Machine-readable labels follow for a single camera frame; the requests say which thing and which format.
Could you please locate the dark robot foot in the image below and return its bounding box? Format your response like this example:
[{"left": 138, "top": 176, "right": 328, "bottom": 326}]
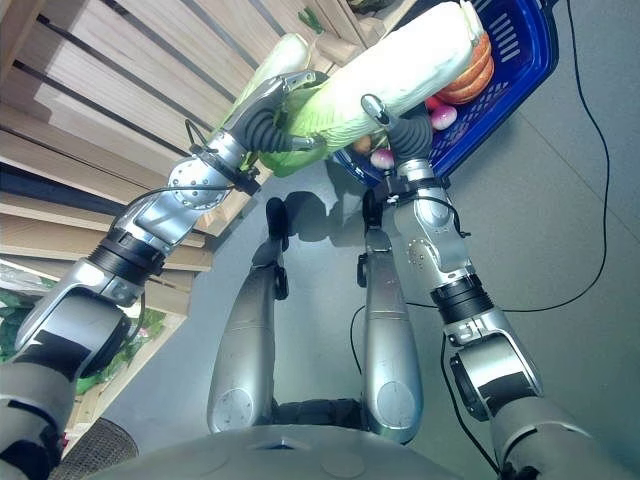
[
  {"left": 361, "top": 188, "right": 387, "bottom": 232},
  {"left": 264, "top": 197, "right": 291, "bottom": 253}
]

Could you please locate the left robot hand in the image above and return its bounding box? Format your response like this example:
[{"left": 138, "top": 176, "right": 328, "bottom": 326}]
[{"left": 204, "top": 70, "right": 330, "bottom": 174}]

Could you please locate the dark left robot foot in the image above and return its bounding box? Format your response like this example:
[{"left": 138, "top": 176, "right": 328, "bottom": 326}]
[{"left": 264, "top": 197, "right": 291, "bottom": 253}]

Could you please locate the silver left robot leg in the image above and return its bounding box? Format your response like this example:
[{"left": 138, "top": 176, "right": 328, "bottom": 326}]
[{"left": 206, "top": 239, "right": 290, "bottom": 435}]

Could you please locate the dark right robot foot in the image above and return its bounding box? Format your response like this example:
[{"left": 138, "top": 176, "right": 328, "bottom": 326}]
[{"left": 361, "top": 188, "right": 387, "bottom": 232}]

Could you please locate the large napa cabbage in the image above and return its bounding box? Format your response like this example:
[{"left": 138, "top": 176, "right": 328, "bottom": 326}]
[{"left": 257, "top": 0, "right": 489, "bottom": 179}]

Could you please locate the small green vegetable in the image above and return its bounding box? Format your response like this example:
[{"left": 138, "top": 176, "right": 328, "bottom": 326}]
[{"left": 297, "top": 6, "right": 324, "bottom": 35}]

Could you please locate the long black floor cable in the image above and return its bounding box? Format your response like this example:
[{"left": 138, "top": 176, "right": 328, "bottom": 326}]
[{"left": 348, "top": 0, "right": 612, "bottom": 379}]

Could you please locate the grey robot torso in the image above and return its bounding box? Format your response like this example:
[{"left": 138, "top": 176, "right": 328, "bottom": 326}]
[{"left": 49, "top": 397, "right": 501, "bottom": 480}]

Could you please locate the silver right robot leg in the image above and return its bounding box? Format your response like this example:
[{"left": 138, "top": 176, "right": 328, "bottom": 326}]
[{"left": 356, "top": 227, "right": 424, "bottom": 446}]

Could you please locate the dark mesh basket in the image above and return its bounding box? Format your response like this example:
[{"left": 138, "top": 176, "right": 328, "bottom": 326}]
[{"left": 48, "top": 418, "right": 140, "bottom": 480}]

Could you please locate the orange pumpkin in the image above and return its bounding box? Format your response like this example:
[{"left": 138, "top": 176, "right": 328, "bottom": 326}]
[{"left": 433, "top": 32, "right": 496, "bottom": 106}]

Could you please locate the blue plastic shopping basket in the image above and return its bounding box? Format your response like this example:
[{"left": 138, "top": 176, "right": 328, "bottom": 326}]
[{"left": 324, "top": 0, "right": 561, "bottom": 189}]

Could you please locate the silver robot leg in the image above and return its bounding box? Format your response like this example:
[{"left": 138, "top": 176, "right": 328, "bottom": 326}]
[
  {"left": 206, "top": 239, "right": 290, "bottom": 435},
  {"left": 356, "top": 227, "right": 424, "bottom": 446}
]

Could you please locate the pale napa cabbage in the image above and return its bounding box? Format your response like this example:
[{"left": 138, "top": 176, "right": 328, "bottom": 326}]
[{"left": 234, "top": 32, "right": 314, "bottom": 117}]

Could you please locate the wooden slatted produce shelf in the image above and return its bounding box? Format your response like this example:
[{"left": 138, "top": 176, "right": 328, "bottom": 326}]
[{"left": 0, "top": 0, "right": 416, "bottom": 444}]

